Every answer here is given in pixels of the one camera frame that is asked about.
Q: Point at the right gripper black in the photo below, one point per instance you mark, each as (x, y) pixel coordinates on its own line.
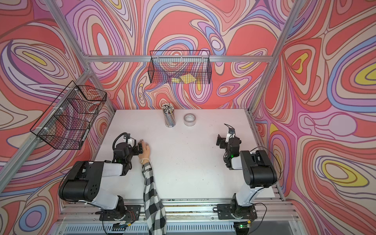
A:
(221, 141)

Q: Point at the yellow sticky notes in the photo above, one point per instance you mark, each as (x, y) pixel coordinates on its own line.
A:
(186, 79)

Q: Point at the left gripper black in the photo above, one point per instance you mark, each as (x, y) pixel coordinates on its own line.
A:
(139, 148)

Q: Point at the plaid sleeved forearm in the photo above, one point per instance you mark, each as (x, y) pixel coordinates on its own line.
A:
(154, 209)

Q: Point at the beige wrist watch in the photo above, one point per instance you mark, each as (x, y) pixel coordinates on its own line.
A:
(144, 160)

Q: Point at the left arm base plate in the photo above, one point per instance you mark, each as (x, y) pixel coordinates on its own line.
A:
(127, 213)

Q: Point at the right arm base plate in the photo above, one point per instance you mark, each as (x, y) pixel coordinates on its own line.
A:
(230, 211)

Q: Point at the left black wire basket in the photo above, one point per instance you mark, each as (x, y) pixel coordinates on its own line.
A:
(68, 120)

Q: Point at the metal pencil cup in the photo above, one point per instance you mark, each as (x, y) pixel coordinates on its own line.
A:
(169, 118)

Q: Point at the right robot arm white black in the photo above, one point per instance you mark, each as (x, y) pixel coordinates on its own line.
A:
(258, 173)

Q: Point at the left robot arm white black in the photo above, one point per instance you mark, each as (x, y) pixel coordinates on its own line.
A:
(83, 183)

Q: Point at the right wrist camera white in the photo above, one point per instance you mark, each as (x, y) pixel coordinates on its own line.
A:
(231, 133)

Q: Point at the black wire basket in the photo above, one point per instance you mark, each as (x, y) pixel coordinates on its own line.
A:
(166, 64)
(68, 120)

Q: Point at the back black wire basket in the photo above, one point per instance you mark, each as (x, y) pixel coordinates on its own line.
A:
(166, 64)

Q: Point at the person's hand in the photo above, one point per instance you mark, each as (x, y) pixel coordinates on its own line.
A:
(146, 150)

